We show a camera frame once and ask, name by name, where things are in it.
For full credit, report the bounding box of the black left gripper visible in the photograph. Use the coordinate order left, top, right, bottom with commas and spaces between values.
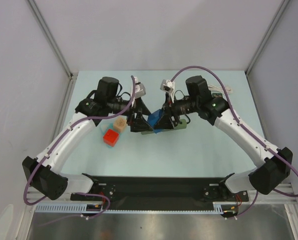
107, 95, 153, 133

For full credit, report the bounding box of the blue cube socket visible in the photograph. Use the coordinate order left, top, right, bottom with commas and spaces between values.
147, 109, 162, 134

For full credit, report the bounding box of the beige cube socket adapter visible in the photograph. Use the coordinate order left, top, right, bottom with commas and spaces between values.
113, 117, 127, 133

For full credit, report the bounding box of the red cube socket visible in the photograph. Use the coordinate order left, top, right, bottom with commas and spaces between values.
103, 129, 119, 147

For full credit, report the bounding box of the teal triangular power strip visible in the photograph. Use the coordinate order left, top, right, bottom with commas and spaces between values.
100, 123, 114, 148

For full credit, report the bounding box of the dark green cube socket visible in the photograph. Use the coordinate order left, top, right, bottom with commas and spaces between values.
212, 92, 223, 98

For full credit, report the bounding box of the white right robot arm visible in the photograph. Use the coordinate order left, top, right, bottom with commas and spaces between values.
154, 75, 293, 201

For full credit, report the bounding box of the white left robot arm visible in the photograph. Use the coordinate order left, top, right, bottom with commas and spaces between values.
22, 76, 146, 206

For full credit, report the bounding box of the green power strip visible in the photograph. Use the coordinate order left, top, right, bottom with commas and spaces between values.
141, 119, 187, 135

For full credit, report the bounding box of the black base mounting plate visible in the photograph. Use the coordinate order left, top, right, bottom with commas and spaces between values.
70, 176, 249, 211

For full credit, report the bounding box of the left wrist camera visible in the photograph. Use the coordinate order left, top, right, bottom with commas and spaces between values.
134, 77, 146, 99

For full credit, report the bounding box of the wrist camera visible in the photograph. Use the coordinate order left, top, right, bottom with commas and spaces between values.
160, 79, 176, 102
134, 77, 146, 99

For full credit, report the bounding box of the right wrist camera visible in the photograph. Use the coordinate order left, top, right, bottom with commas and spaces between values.
160, 79, 176, 102

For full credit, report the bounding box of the white slotted cable duct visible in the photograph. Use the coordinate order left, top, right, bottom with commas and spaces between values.
35, 203, 237, 215

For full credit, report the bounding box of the aluminium frame rail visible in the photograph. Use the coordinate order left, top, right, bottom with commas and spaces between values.
25, 72, 78, 202

